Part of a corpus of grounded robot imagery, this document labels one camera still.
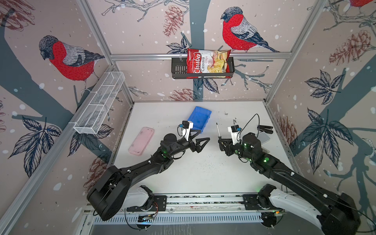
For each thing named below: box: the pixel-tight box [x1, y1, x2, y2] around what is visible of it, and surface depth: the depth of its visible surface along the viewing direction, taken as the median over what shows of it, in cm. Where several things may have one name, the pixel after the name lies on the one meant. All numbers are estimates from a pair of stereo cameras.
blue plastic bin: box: [187, 106, 212, 134], surface depth 112 cm
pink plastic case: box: [128, 126, 155, 157], surface depth 98 cm
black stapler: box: [257, 124, 274, 135], surface depth 103 cm
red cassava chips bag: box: [186, 48, 233, 79], surface depth 90 cm
